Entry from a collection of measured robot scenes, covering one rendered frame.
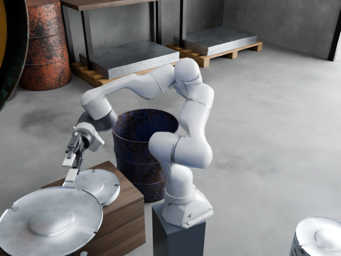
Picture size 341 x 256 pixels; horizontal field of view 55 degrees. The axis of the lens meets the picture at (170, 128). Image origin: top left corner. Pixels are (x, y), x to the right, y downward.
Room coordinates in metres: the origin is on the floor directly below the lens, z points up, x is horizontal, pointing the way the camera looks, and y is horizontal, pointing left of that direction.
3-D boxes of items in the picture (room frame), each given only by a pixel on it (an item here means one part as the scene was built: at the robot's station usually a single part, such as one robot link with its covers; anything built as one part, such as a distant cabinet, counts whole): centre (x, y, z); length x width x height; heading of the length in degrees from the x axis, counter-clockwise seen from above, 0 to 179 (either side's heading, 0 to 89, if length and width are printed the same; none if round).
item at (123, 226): (1.29, 0.41, 0.18); 0.40 x 0.38 x 0.35; 127
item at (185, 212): (1.06, -0.07, 0.52); 0.22 x 0.19 x 0.14; 114
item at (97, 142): (1.15, 0.34, 0.76); 0.13 x 0.05 x 0.12; 91
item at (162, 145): (1.06, 0.00, 0.71); 0.18 x 0.11 x 0.25; 64
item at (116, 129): (1.77, 0.16, 0.24); 0.42 x 0.42 x 0.48
